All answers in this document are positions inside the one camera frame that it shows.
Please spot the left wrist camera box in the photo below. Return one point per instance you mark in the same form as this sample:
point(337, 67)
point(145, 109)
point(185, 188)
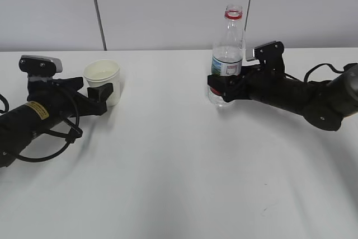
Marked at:
point(40, 66)

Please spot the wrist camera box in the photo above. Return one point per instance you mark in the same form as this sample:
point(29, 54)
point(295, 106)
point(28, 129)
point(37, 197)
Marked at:
point(270, 51)
point(40, 66)

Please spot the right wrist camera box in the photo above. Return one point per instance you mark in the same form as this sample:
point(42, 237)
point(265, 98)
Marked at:
point(270, 51)

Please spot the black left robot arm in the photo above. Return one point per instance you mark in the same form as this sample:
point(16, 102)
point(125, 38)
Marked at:
point(20, 126)

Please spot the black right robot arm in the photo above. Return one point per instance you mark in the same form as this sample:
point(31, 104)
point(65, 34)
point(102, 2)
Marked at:
point(323, 104)

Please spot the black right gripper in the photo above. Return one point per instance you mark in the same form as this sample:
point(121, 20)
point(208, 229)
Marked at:
point(253, 77)

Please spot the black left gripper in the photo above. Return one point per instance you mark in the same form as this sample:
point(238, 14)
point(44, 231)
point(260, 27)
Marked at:
point(63, 96)

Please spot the white paper cup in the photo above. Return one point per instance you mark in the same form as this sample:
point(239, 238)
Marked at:
point(101, 72)

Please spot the clear plastic water bottle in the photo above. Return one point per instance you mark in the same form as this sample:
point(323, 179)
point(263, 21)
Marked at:
point(229, 50)

